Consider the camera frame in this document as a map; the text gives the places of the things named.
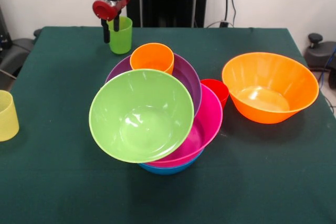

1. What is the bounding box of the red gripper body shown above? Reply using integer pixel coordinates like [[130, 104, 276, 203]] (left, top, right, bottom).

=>
[[92, 0, 132, 22]]

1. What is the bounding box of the green plastic cup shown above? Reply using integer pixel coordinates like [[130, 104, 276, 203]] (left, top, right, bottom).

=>
[[108, 16, 133, 55]]

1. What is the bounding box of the orange plastic cup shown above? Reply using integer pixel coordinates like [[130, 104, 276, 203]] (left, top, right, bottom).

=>
[[130, 42, 175, 76]]

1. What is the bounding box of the purple plastic bowl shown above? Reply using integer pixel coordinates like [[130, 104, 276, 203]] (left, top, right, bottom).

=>
[[104, 52, 203, 119]]

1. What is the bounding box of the green plastic bowl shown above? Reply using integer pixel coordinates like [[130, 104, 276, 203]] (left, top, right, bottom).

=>
[[88, 69, 195, 164]]

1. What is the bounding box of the pink plastic bowl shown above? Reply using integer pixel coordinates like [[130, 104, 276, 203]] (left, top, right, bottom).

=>
[[146, 83, 224, 168]]

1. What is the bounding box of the large orange plastic bowl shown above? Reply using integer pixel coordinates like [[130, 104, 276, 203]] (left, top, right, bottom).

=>
[[222, 52, 320, 124]]

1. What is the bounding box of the black equipment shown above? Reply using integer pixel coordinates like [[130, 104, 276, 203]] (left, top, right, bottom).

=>
[[0, 6, 35, 79]]

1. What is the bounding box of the red plastic cup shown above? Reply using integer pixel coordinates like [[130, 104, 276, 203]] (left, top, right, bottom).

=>
[[199, 79, 229, 109]]

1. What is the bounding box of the yellow plastic cup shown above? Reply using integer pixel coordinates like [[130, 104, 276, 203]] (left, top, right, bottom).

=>
[[0, 90, 20, 142]]

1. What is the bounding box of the large blue plastic bowl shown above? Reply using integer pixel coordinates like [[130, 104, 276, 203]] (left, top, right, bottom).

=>
[[138, 148, 205, 176]]

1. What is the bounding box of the dark green tablecloth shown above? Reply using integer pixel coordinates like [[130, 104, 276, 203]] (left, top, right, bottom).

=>
[[0, 26, 336, 224]]

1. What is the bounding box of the black wheeled base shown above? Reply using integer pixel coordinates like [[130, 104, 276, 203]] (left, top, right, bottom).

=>
[[303, 33, 336, 90]]

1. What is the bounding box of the blue cable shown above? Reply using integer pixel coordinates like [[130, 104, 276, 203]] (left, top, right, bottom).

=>
[[316, 47, 336, 86]]

